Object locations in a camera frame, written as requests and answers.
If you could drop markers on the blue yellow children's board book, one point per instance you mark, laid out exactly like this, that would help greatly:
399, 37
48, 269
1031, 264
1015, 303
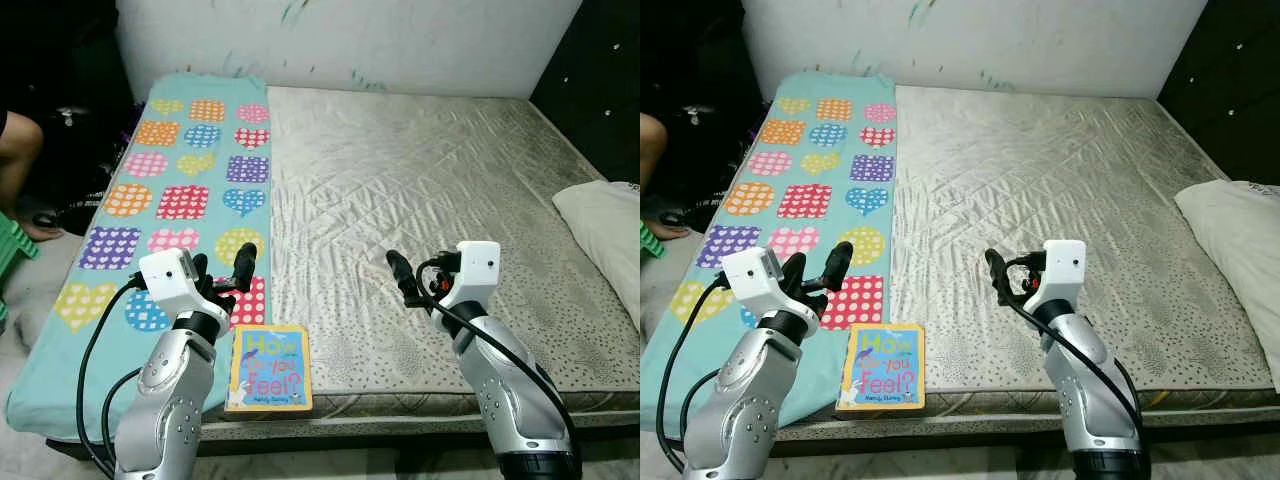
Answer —
880, 368
268, 370

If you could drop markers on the white pillow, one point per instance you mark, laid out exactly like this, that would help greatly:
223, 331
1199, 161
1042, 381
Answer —
1235, 240
605, 235

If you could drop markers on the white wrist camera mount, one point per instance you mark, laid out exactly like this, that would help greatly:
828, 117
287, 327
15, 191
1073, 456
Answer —
1063, 268
750, 280
478, 270
168, 280

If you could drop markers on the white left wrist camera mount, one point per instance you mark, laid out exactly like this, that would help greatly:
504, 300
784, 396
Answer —
750, 280
168, 280

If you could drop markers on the dark tufted headboard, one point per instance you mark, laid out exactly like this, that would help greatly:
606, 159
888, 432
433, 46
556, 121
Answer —
1225, 90
595, 90

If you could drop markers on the green plastic stool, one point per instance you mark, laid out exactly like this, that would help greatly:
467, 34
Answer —
650, 240
15, 250

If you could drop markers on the teal blanket with dotted shapes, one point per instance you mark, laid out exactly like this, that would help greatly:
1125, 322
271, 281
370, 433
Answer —
60, 380
800, 200

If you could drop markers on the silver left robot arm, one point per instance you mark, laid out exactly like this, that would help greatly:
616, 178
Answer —
165, 400
745, 410

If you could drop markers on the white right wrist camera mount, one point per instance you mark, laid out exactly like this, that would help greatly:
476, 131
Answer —
1063, 268
478, 270

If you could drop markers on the person in black shorts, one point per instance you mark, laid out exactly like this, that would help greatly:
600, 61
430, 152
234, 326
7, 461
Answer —
20, 160
652, 150

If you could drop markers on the white patterned mattress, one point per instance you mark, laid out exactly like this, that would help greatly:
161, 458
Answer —
1020, 170
400, 170

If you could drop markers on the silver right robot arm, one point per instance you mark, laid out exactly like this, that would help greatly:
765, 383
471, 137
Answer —
495, 380
1085, 390

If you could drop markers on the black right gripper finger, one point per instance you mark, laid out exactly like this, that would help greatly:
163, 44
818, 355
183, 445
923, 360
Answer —
998, 272
403, 275

